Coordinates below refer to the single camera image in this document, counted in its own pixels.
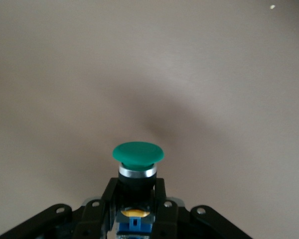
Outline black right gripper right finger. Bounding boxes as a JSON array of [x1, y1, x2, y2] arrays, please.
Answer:
[[150, 178, 252, 239]]

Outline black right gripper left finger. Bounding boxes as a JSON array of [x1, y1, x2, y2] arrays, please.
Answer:
[[0, 178, 120, 239]]

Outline green push button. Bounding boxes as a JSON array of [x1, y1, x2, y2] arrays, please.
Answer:
[[112, 141, 165, 237]]

